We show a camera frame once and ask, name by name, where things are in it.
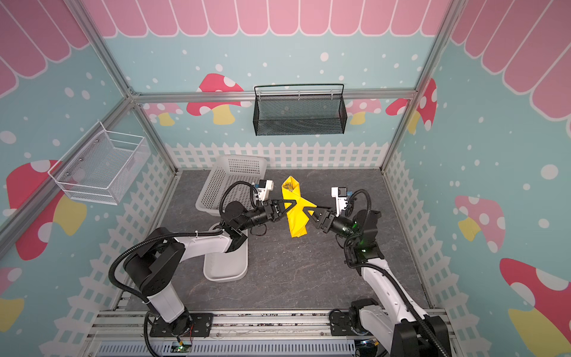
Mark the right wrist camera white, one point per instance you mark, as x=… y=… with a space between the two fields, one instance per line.
x=341 y=196

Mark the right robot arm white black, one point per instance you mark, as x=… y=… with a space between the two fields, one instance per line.
x=399 y=324

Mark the white wire wall basket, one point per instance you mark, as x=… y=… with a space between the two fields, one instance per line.
x=102 y=168

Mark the white perforated plastic basket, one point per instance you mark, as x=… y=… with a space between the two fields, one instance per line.
x=226 y=171

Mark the white plastic tray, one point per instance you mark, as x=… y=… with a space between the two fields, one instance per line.
x=224 y=261

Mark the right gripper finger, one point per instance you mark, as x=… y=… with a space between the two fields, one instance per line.
x=318 y=210
x=314 y=217

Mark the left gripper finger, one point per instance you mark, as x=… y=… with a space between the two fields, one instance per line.
x=277 y=215
x=284 y=205

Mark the yellow paper napkin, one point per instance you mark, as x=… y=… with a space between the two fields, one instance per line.
x=297 y=219

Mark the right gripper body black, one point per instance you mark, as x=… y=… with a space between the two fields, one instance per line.
x=323 y=219

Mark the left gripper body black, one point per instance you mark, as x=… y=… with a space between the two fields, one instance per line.
x=266 y=215

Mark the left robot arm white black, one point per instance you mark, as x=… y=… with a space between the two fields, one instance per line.
x=146 y=269

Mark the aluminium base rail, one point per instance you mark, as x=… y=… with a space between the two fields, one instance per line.
x=226 y=325

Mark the black mesh wall basket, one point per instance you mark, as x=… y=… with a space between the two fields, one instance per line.
x=299 y=109

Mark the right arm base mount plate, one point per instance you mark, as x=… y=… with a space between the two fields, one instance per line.
x=342 y=324

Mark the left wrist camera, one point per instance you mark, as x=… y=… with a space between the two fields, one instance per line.
x=264 y=187

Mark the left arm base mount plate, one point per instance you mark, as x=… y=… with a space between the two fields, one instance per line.
x=186 y=325

